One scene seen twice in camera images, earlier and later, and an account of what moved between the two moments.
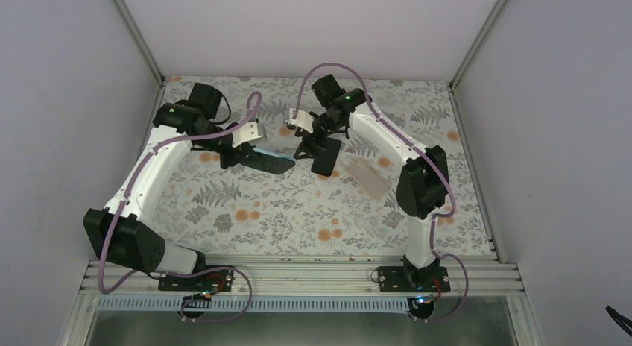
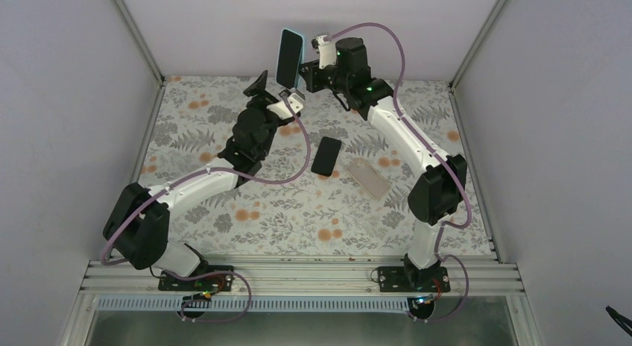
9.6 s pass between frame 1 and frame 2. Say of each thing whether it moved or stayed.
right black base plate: stayed
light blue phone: moved
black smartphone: stayed
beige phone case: stayed
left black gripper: moved
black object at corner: stayed
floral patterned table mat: stayed
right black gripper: moved
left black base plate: stayed
